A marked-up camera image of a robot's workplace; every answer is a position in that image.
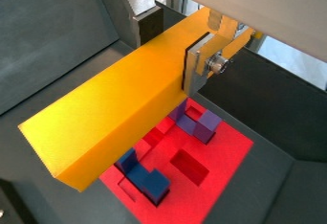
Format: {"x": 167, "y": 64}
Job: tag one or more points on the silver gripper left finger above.
{"x": 137, "y": 20}

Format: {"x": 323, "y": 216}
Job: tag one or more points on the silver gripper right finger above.
{"x": 203, "y": 55}

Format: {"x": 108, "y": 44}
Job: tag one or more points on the long yellow block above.
{"x": 86, "y": 129}

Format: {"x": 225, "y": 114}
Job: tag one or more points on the red board base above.
{"x": 197, "y": 168}

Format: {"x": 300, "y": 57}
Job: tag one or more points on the purple U block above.
{"x": 199, "y": 124}

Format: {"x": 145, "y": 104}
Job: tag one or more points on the dark blue U block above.
{"x": 149, "y": 182}

